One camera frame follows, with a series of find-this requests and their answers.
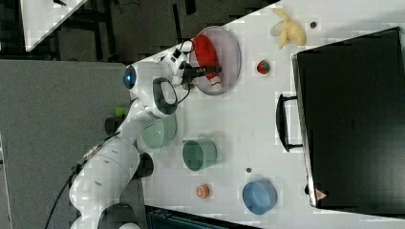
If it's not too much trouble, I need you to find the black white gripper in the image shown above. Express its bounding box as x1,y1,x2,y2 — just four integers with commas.
159,48,222,86

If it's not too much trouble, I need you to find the red ketchup bottle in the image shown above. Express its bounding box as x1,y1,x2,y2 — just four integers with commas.
193,34,222,92

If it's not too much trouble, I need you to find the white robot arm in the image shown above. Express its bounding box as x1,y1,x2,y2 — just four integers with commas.
69,48,222,229

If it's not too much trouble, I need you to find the pink round plate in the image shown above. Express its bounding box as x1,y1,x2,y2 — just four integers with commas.
189,26,241,95

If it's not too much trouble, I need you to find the red toy tomato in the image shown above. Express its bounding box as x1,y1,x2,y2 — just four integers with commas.
256,60,270,75

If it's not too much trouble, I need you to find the green perforated colander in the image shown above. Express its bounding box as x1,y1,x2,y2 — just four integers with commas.
141,114,177,149

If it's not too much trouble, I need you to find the green mug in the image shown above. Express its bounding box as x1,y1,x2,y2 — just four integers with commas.
181,138,218,172

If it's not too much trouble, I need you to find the peeled toy banana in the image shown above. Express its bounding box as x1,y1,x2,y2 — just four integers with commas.
270,9,307,49

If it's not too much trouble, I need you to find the green toy pepper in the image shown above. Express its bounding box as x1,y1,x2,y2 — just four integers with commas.
115,107,128,116

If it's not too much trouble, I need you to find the large black pot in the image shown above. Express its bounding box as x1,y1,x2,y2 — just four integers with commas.
138,153,154,177

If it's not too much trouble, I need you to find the orange slice toy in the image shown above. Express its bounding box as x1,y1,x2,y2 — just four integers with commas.
196,184,210,198

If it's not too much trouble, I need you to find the blue cup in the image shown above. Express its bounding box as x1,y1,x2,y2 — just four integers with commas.
242,178,278,216

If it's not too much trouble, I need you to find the black toaster oven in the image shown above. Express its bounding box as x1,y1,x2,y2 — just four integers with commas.
291,27,405,219

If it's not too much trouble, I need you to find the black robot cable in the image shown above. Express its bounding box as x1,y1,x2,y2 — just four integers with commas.
43,132,122,229

